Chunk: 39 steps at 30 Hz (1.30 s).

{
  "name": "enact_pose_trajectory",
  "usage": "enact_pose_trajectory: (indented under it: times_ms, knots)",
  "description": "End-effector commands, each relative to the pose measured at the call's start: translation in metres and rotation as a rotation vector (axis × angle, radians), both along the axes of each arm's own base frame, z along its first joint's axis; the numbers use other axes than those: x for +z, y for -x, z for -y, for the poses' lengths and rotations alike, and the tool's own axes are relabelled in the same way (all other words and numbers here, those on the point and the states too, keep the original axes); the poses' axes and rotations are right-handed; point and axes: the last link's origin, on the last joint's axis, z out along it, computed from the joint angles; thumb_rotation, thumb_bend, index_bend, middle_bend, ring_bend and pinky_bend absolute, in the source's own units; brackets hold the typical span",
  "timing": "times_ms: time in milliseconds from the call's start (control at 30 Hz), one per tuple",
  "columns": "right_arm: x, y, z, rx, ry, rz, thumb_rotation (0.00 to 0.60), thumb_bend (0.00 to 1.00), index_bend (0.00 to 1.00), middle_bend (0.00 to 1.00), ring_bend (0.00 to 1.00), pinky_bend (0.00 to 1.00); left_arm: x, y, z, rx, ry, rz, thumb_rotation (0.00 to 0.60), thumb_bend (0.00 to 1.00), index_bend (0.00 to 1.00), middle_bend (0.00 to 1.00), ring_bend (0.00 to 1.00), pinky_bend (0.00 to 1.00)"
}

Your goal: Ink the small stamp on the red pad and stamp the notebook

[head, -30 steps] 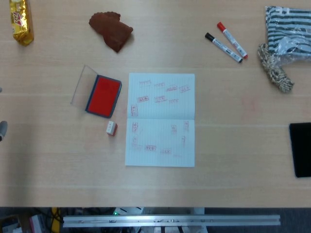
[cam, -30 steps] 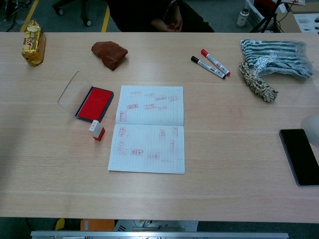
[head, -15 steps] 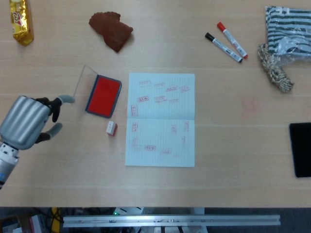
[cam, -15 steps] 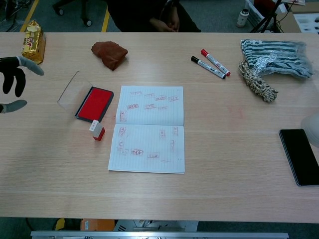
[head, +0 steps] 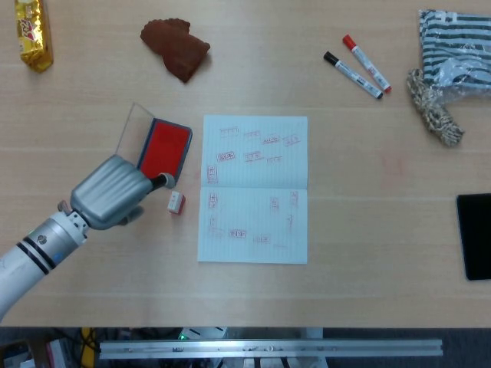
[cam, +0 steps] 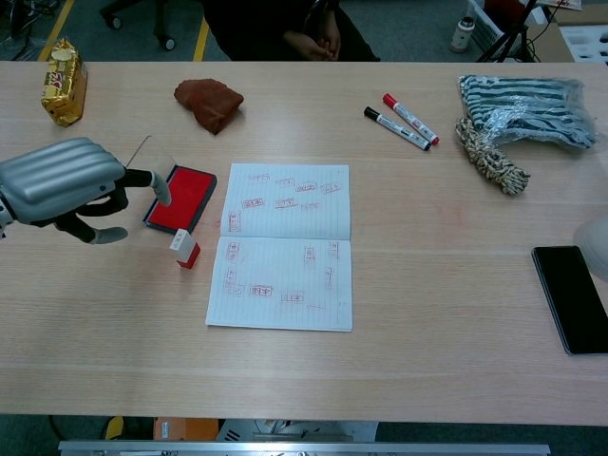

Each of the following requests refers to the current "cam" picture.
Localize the black tripod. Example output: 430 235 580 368
476 0 541 64

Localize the open white lined notebook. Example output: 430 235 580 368
204 162 354 333

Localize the aluminium rail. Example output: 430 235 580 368
57 440 552 456

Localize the brown cardboard box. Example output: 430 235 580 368
524 7 608 63

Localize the small red white stamp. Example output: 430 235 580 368
169 228 201 271

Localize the black capped whiteboard marker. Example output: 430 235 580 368
363 105 432 152

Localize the orange box under table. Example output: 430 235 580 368
154 417 224 443

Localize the black office chair base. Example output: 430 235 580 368
99 0 177 52

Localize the red ink pad clear lid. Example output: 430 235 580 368
123 135 219 235

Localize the reddish brown folded cloth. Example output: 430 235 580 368
173 78 245 136

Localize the gold foil snack packet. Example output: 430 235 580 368
40 37 89 127

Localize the white plastic crate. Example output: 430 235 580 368
467 0 547 48

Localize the beige braided rope bundle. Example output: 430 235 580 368
455 116 532 197

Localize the red capped whiteboard marker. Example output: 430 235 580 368
382 92 441 146

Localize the seated person in black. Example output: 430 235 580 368
202 0 381 63

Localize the striped cloth in plastic bag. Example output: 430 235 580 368
457 74 598 151

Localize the white thermos bottle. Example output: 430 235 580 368
449 16 476 53

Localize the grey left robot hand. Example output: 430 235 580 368
0 137 173 246

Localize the black smartphone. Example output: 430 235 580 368
530 245 608 356

